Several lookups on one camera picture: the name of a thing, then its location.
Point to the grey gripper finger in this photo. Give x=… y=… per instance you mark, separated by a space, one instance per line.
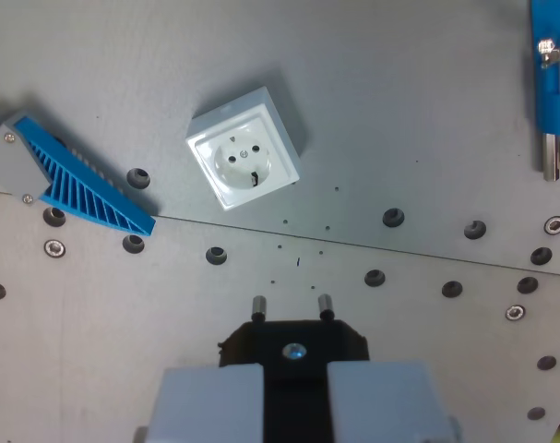
x=381 y=401
x=208 y=406

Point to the black two-pin plug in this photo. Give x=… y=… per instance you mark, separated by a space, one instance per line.
x=295 y=369

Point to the silver socket head screw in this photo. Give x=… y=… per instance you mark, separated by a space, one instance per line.
x=54 y=248
x=515 y=312

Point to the blue ribbed plastic wedge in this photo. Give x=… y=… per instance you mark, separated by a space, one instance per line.
x=83 y=184

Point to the silver hex standoff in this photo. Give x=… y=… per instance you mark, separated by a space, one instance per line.
x=551 y=157

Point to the blue tool holder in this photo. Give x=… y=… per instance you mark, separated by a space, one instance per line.
x=554 y=108

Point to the white wall socket box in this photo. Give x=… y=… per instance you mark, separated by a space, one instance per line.
x=245 y=157

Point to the grey plastic bracket with screws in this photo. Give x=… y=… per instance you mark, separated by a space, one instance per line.
x=12 y=161

